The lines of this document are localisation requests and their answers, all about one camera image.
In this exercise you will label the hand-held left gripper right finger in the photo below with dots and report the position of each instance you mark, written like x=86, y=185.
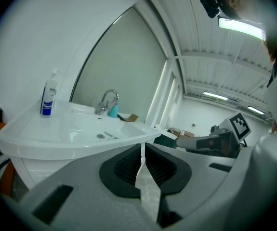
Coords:
x=201, y=177

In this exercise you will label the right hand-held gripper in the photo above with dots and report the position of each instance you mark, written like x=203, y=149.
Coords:
x=225, y=143

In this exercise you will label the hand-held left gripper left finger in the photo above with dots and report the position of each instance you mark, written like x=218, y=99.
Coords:
x=85, y=201

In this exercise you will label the small teal spray bottle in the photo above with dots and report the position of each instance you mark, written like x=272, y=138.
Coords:
x=113, y=111

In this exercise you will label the white blue-label spray bottle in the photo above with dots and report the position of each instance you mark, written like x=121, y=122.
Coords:
x=47, y=100

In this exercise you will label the cardboard boxes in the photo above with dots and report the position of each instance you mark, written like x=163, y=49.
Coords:
x=182, y=133

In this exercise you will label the dark green box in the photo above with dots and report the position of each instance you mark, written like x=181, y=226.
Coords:
x=166, y=141

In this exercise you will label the long ceiling light tube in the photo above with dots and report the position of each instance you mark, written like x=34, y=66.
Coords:
x=215, y=95

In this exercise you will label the white vanity cabinet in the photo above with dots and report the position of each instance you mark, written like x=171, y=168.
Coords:
x=37, y=170

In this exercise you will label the brown cardboard piece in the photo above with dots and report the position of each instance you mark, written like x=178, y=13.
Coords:
x=133, y=117

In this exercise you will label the metal sink drain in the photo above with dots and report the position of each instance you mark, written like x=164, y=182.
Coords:
x=100, y=136

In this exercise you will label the white washbasin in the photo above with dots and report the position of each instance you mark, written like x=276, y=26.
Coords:
x=56, y=133

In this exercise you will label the short ceiling light tube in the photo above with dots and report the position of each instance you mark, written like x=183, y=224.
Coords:
x=255, y=110

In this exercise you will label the chrome faucet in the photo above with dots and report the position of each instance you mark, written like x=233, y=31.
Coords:
x=102, y=105

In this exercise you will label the large ceiling light panel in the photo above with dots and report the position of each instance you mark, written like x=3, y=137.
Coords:
x=241, y=28

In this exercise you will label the person's head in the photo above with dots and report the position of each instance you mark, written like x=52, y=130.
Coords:
x=239, y=1

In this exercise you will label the white door frame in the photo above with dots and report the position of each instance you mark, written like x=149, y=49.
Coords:
x=169, y=93

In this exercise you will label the large wall mirror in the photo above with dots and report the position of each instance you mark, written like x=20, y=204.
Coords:
x=123, y=68

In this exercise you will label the black head camera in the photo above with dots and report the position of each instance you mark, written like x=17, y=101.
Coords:
x=210, y=5

